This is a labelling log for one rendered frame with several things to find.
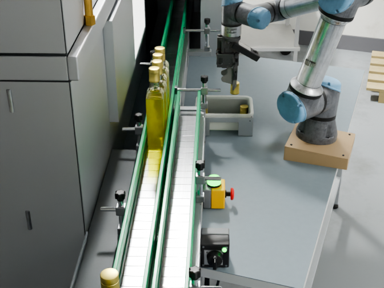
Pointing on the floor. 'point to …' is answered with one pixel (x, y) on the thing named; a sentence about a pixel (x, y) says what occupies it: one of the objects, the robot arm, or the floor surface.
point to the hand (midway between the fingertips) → (235, 84)
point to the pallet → (376, 75)
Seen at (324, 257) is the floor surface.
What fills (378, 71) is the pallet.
